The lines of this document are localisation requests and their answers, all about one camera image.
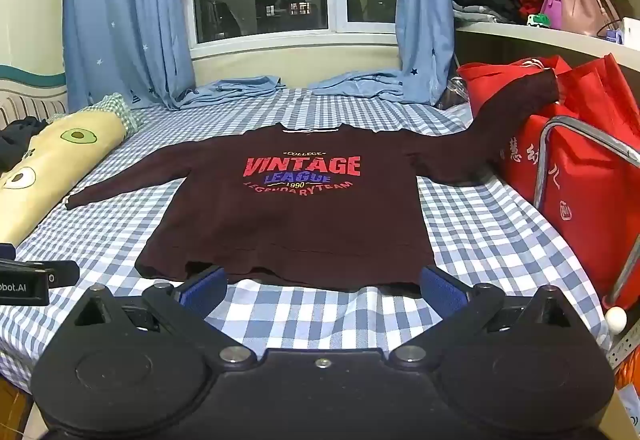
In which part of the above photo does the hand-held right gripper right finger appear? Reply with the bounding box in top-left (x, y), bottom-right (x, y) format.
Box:
top-left (387, 265), bottom-right (584, 369)

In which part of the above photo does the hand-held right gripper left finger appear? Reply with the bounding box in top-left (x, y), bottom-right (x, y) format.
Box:
top-left (66, 265), bottom-right (259, 369)

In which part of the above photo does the dark maroon printed sweater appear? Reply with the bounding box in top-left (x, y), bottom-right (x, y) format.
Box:
top-left (66, 68), bottom-right (560, 293)

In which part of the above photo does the blue white checked bed sheet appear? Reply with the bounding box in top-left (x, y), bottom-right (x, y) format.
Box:
top-left (0, 87), bottom-right (613, 393)

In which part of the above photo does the yellow avocado print pillow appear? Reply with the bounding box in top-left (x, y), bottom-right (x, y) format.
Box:
top-left (0, 92), bottom-right (138, 247)

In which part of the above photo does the dark cloth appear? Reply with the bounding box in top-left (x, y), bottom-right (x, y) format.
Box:
top-left (0, 116), bottom-right (49, 172)

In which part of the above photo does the teal and white headboard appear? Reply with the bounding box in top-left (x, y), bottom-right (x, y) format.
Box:
top-left (0, 64), bottom-right (69, 131)

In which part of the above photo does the white ball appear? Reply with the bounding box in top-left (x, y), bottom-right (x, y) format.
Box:
top-left (604, 308), bottom-right (628, 333)

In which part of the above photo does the large red fabric bag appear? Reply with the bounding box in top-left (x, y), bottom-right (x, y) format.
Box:
top-left (497, 54), bottom-right (640, 311)

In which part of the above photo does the perforated metal strip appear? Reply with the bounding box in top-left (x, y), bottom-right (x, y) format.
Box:
top-left (606, 320), bottom-right (640, 367)

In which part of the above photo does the clear plastic wrap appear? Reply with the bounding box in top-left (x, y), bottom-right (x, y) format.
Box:
top-left (442, 76), bottom-right (472, 111)

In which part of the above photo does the orange object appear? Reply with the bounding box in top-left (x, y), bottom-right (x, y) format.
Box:
top-left (614, 354), bottom-right (640, 392)

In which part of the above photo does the small red fabric bag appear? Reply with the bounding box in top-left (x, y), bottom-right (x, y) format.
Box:
top-left (457, 54), bottom-right (572, 121)

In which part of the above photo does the blue star curtain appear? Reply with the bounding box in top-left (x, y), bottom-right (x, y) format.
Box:
top-left (62, 0), bottom-right (287, 111)

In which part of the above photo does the light blue garment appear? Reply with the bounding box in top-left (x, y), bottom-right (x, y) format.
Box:
top-left (309, 0), bottom-right (457, 106)

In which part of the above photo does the small pink purse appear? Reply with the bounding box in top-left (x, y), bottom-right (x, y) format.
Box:
top-left (539, 0), bottom-right (564, 29)

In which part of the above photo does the beige pink handbag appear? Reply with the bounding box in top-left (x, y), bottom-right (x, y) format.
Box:
top-left (559, 0), bottom-right (622, 39)

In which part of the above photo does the white box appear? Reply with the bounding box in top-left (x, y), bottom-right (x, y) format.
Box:
top-left (619, 16), bottom-right (640, 49)

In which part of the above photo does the grey metal tube frame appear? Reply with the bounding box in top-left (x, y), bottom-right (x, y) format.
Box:
top-left (533, 116), bottom-right (640, 311)

